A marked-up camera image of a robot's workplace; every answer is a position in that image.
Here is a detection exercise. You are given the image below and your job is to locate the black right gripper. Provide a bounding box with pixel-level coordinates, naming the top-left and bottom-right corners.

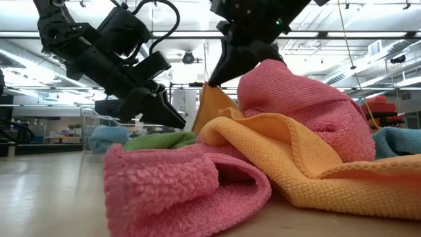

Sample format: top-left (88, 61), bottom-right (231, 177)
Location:
top-left (208, 0), bottom-right (312, 88)

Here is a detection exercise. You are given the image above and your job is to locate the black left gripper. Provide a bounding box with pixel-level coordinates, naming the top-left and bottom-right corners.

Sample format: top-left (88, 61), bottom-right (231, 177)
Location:
top-left (64, 5), bottom-right (187, 130)

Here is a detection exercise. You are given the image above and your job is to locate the green microfiber towel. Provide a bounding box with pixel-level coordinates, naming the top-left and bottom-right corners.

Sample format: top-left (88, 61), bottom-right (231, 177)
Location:
top-left (123, 130), bottom-right (199, 152)

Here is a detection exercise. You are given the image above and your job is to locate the blue microfiber towel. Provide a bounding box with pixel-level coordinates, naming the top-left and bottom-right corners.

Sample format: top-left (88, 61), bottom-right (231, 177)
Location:
top-left (87, 124), bottom-right (132, 154)
top-left (371, 126), bottom-right (421, 161)

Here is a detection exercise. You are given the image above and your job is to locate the orange towel with white label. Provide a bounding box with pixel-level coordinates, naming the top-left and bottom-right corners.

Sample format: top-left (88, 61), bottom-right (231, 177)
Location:
top-left (191, 82), bottom-right (243, 133)

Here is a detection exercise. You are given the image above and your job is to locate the pink microfiber towel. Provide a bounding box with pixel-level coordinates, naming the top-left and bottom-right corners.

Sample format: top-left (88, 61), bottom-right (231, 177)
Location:
top-left (236, 59), bottom-right (376, 163)
top-left (103, 142), bottom-right (273, 237)

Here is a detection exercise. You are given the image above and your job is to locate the orange microfiber towel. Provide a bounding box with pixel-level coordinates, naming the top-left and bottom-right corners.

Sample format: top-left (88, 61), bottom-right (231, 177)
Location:
top-left (197, 107), bottom-right (421, 221)

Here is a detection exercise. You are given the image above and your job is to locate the white cabinet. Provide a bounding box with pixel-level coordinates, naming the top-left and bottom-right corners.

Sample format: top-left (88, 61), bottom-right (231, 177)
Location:
top-left (172, 88), bottom-right (197, 131)

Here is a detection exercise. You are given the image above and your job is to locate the black monitor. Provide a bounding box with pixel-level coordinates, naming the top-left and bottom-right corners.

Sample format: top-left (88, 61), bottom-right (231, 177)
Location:
top-left (94, 98), bottom-right (124, 119)

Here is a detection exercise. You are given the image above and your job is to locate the clear plastic bin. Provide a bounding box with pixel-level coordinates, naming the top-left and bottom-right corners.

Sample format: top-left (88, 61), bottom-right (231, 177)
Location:
top-left (80, 107), bottom-right (174, 155)

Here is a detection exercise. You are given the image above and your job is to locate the white air vent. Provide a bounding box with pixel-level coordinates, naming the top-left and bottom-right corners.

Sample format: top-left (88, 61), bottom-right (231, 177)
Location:
top-left (368, 39), bottom-right (382, 57)

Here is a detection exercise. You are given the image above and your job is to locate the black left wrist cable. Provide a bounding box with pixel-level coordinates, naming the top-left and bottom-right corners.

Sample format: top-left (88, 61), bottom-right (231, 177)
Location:
top-left (131, 0), bottom-right (182, 57)

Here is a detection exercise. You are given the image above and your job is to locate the yellow hanging cable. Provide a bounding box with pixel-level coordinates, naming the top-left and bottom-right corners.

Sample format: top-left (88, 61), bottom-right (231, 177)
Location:
top-left (337, 0), bottom-right (382, 130)

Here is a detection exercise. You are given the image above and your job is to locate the black hose loop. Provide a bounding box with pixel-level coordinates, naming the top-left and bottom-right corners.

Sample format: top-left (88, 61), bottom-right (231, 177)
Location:
top-left (0, 117), bottom-right (36, 145)

